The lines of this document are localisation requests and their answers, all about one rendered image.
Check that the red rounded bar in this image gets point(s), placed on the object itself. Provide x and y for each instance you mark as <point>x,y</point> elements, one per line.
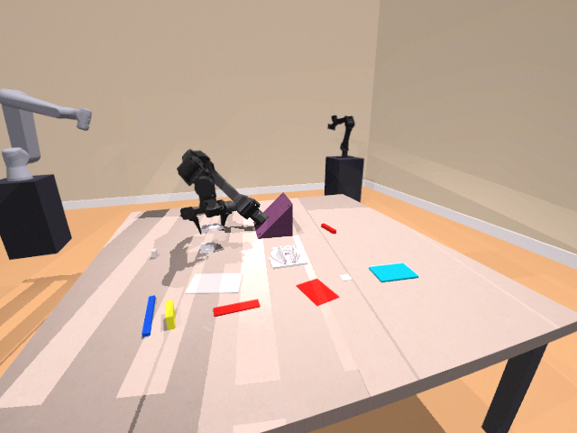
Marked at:
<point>328,228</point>

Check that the red flat rectangular plate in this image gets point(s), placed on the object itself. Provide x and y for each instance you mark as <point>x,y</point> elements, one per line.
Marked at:
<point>317,292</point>

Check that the yellow rectangular block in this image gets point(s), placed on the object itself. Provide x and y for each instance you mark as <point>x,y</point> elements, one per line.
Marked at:
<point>170,315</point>

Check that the red flat bar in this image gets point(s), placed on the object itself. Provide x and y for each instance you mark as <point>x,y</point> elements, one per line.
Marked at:
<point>240,306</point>

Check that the cyan rectangular plate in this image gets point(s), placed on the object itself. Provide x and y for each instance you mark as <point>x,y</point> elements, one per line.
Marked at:
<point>393,272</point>

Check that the blue long bar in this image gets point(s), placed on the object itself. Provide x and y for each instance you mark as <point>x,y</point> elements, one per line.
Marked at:
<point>146,330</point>

